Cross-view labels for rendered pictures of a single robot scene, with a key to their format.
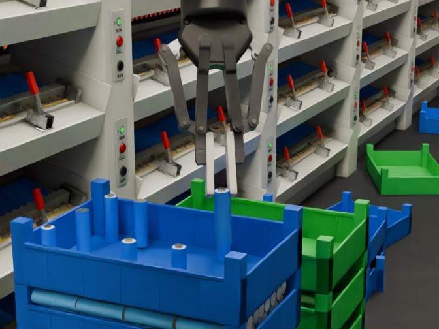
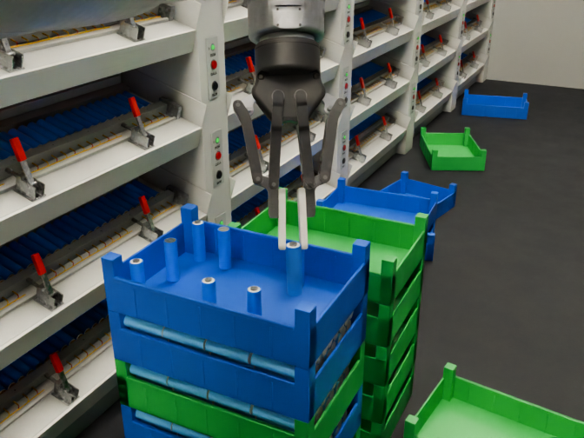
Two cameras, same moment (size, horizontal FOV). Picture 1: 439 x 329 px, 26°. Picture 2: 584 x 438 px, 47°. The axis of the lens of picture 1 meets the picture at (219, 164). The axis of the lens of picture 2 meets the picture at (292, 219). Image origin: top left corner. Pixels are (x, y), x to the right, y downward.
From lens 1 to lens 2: 32 cm
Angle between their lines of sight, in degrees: 9
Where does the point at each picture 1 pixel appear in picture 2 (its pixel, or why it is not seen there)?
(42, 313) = (133, 337)
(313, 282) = (377, 295)
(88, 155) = (189, 162)
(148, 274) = (225, 315)
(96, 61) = (193, 82)
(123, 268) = (202, 308)
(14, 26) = (113, 59)
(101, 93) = (198, 110)
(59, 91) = (162, 109)
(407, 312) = (452, 281)
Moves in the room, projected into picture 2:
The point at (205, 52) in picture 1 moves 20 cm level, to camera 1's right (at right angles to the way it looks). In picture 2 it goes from (278, 109) to (457, 109)
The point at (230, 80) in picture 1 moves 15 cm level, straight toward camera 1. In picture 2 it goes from (302, 136) to (298, 185)
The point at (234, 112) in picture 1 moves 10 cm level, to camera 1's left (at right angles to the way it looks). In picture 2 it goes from (306, 169) to (218, 168)
